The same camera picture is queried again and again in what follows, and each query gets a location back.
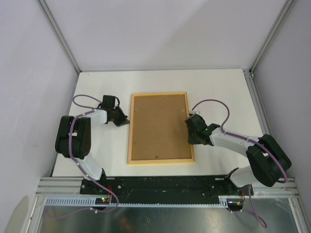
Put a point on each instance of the aluminium front rail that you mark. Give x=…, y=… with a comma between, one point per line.
x=59, y=186

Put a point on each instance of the yellow wooden picture frame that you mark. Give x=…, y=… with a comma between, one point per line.
x=160, y=161

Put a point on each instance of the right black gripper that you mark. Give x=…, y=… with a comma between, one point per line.
x=191, y=141

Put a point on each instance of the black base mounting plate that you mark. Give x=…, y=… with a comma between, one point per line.
x=172, y=188

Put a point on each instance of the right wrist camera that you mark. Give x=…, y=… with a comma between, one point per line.
x=194, y=112

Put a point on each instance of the white slotted cable duct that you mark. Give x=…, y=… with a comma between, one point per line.
x=218, y=202

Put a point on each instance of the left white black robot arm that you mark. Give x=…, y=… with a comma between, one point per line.
x=73, y=138

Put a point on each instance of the aluminium corner post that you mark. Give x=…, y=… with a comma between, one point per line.
x=276, y=26
x=58, y=34

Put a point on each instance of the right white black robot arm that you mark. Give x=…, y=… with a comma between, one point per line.
x=268, y=162

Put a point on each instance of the right aluminium corner post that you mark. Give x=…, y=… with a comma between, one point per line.
x=276, y=26

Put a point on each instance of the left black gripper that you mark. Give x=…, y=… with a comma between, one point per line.
x=123, y=117

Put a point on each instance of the brown cardboard backing board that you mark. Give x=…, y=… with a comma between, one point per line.
x=160, y=126

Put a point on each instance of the left aluminium corner post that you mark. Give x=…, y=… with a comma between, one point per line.
x=58, y=34

